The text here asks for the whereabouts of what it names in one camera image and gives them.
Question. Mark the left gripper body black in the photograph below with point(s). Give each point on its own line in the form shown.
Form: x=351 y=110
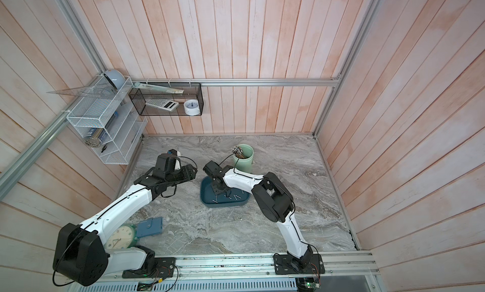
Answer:
x=184 y=175

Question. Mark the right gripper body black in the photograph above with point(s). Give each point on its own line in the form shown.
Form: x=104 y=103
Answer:
x=215 y=189

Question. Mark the teal plastic storage tray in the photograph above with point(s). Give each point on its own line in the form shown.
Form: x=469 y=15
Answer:
x=234 y=197

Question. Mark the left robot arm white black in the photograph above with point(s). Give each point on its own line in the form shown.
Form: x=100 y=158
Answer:
x=80 y=253

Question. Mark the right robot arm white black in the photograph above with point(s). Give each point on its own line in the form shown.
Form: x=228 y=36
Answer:
x=273 y=198

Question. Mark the mint green pencil cup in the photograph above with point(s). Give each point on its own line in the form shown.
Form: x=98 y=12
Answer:
x=245 y=165

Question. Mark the pencils bundle in cup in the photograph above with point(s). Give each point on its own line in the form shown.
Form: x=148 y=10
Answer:
x=238 y=152

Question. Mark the green alarm clock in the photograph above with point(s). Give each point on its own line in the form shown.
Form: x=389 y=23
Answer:
x=123 y=238

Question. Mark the white tape roll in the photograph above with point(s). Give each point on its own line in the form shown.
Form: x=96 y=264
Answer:
x=192 y=108

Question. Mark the rolled silver brush bundle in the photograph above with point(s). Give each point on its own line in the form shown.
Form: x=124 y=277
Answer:
x=95 y=137

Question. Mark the white calculator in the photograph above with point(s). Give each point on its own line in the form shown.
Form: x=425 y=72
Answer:
x=163 y=104

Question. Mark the clear green ruler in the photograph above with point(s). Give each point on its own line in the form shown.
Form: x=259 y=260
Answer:
x=163 y=89

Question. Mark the clear triangle ruler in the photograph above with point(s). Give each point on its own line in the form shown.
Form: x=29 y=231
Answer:
x=103 y=91

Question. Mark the light blue round speaker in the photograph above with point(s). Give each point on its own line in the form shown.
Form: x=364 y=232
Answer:
x=115 y=78

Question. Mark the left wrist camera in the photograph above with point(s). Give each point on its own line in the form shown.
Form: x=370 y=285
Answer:
x=167 y=163

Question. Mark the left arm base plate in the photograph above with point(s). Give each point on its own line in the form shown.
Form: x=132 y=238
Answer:
x=156 y=267

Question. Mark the black wire mesh basket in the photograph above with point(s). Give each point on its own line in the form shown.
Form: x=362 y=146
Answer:
x=192 y=91

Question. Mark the white wire mesh shelf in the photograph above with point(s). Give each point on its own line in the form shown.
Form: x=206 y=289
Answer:
x=123 y=124

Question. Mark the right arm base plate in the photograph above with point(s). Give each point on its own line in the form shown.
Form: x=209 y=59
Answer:
x=286 y=264

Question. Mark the aluminium front rail frame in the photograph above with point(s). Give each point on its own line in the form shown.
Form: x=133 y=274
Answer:
x=342 y=271

